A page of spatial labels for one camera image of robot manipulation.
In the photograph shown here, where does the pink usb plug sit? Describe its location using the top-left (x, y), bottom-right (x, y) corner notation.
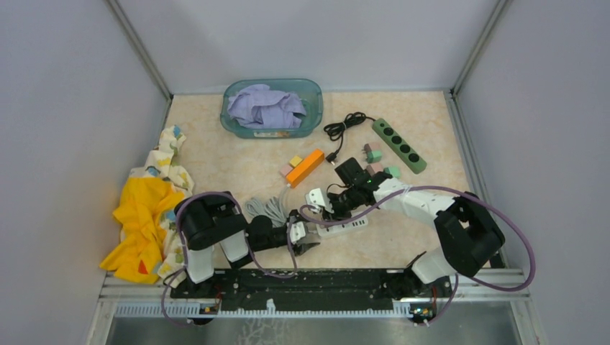
top-left (365, 162), bottom-right (384, 176)
top-left (363, 142), bottom-right (381, 153)

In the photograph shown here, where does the white power strip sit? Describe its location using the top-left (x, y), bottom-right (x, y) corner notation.
top-left (317, 216), bottom-right (368, 239)

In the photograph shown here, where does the orange power strip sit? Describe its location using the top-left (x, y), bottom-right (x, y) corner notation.
top-left (285, 149), bottom-right (325, 188)

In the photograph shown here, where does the green power strip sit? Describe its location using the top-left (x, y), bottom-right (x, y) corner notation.
top-left (371, 119), bottom-right (427, 175)

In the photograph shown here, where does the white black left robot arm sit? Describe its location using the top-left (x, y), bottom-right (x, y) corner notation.
top-left (174, 191), bottom-right (321, 298)

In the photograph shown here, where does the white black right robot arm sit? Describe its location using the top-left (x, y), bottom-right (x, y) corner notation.
top-left (328, 158), bottom-right (505, 296)

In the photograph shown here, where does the teal plastic basin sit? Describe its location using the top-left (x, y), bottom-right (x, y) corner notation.
top-left (219, 78), bottom-right (324, 139)

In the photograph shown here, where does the purple cloth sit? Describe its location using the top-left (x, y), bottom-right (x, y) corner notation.
top-left (227, 84), bottom-right (307, 129)

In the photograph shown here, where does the yellow patterned cloth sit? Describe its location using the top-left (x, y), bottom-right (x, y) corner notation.
top-left (99, 126), bottom-right (195, 284)

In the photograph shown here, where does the grey coiled cable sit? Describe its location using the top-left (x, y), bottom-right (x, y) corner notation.
top-left (244, 183), bottom-right (293, 229)

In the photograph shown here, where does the black coiled cable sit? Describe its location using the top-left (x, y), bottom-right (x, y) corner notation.
top-left (323, 111), bottom-right (378, 167)

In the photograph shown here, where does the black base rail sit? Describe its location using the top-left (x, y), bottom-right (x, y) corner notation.
top-left (170, 268), bottom-right (453, 322)

